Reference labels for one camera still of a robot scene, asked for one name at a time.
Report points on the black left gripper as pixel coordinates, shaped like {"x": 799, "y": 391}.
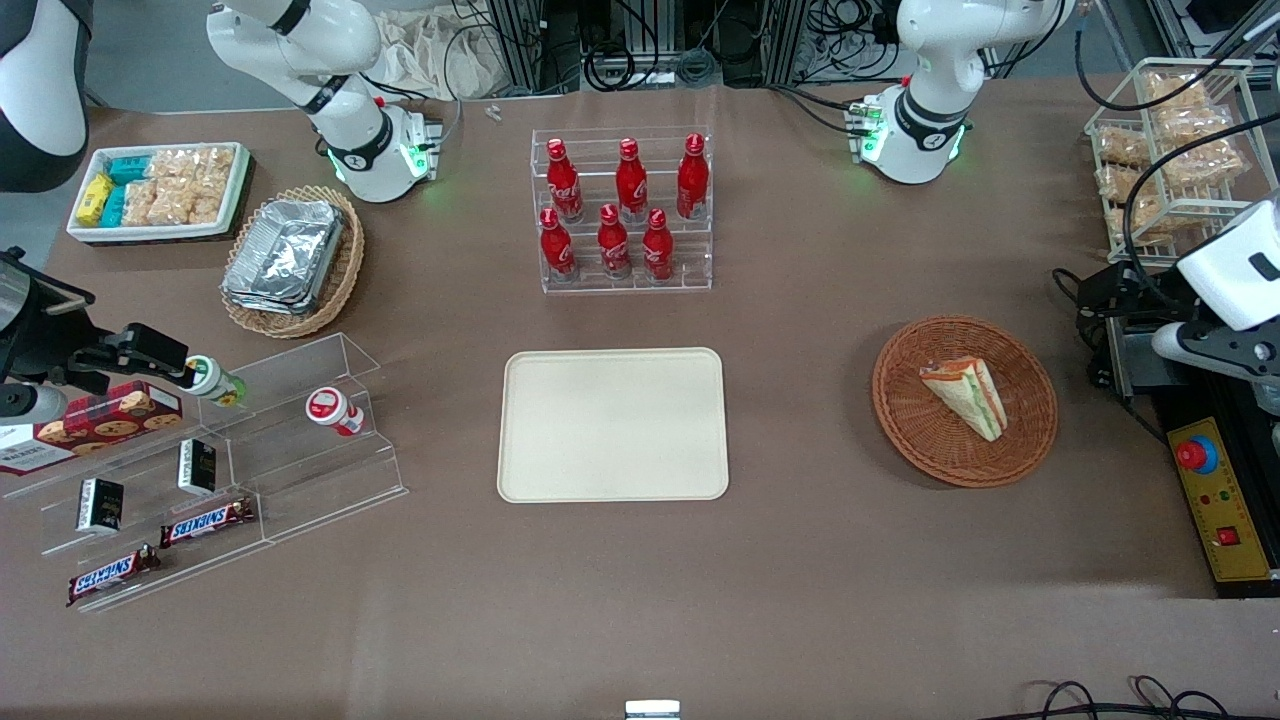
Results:
{"x": 1128, "y": 293}

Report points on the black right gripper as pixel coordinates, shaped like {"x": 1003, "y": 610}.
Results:
{"x": 52, "y": 345}

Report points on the triangular sandwich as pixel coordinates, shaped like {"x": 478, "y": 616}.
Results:
{"x": 968, "y": 395}

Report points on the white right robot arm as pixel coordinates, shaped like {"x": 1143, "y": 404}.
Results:
{"x": 340, "y": 60}

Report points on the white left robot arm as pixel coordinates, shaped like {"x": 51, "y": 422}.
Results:
{"x": 930, "y": 60}

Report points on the white rectangular snack tray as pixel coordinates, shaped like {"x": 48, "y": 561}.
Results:
{"x": 150, "y": 231}

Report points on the aluminium foil tray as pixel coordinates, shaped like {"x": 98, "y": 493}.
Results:
{"x": 262, "y": 306}
{"x": 288, "y": 250}

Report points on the tan oval wicker basket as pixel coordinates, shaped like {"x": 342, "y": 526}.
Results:
{"x": 340, "y": 285}

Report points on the brown round wicker basket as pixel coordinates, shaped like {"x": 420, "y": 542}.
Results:
{"x": 910, "y": 420}

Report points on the cream plastic serving tray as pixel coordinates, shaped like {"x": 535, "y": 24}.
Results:
{"x": 613, "y": 425}

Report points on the red tartan cookie box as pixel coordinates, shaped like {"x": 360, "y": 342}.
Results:
{"x": 100, "y": 420}

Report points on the bagged fried snack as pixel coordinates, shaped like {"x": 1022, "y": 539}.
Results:
{"x": 1210, "y": 165}
{"x": 1120, "y": 147}
{"x": 1195, "y": 125}
{"x": 1175, "y": 92}
{"x": 1115, "y": 183}
{"x": 1150, "y": 220}

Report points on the green capped yogurt bottle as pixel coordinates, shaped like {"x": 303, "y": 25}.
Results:
{"x": 212, "y": 380}

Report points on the small black box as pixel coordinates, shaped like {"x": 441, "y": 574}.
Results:
{"x": 197, "y": 467}
{"x": 100, "y": 505}

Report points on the teal snack packet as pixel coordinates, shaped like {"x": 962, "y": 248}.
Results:
{"x": 128, "y": 168}
{"x": 113, "y": 207}

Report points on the clear rice cracker bag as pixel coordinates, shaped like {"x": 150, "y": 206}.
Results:
{"x": 140, "y": 203}
{"x": 195, "y": 162}
{"x": 210, "y": 198}
{"x": 174, "y": 203}

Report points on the yellow snack packet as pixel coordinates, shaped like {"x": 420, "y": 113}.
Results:
{"x": 95, "y": 200}

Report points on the snickers chocolate bar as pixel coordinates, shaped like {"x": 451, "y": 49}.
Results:
{"x": 110, "y": 575}
{"x": 205, "y": 522}

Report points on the clear acrylic stepped shelf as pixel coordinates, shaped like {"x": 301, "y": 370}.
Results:
{"x": 300, "y": 470}

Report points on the red capped yogurt bottle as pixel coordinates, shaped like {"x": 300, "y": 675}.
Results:
{"x": 332, "y": 410}

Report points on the yellow emergency stop control box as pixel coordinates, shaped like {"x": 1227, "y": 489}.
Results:
{"x": 1225, "y": 500}

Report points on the clear acrylic bottle rack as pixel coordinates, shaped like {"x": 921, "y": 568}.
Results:
{"x": 690, "y": 270}

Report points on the red cola bottle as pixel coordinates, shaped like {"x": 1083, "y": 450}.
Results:
{"x": 614, "y": 248}
{"x": 631, "y": 185}
{"x": 657, "y": 250}
{"x": 556, "y": 250}
{"x": 564, "y": 185}
{"x": 692, "y": 180}

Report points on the white crumpled cloth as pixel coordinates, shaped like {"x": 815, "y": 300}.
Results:
{"x": 440, "y": 55}

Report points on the silver white edge object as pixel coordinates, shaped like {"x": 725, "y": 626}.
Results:
{"x": 652, "y": 710}

